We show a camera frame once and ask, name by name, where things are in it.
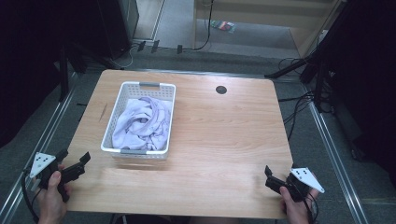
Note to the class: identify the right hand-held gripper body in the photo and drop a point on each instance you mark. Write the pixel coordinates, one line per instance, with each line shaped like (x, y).
(303, 179)

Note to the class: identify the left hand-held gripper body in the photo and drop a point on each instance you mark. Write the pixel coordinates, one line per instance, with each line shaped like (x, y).
(42, 161)

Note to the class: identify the lavender cloth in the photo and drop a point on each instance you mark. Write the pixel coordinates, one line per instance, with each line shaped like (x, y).
(140, 124)

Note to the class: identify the white plastic basket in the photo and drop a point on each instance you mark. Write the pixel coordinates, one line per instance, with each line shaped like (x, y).
(124, 93)

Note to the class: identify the person's right hand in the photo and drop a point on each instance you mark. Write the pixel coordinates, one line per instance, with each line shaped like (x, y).
(297, 211)

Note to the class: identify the person's left hand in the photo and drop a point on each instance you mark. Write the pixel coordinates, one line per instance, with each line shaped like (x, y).
(53, 205)

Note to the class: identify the dark curtain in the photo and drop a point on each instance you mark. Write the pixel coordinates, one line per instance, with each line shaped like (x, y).
(367, 77)
(28, 62)

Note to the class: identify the round black table grommet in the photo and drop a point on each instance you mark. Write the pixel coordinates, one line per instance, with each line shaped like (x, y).
(221, 90)

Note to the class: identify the black cabinet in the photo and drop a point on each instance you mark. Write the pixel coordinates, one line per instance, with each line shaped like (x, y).
(115, 25)

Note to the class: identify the colourful packet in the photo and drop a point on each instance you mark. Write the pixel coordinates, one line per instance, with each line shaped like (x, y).
(223, 26)

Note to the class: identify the light wooden shelf unit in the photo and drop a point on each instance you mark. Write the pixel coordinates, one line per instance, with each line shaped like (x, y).
(249, 12)

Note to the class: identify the metal floor rail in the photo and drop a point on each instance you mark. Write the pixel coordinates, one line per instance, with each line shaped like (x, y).
(40, 140)
(336, 161)

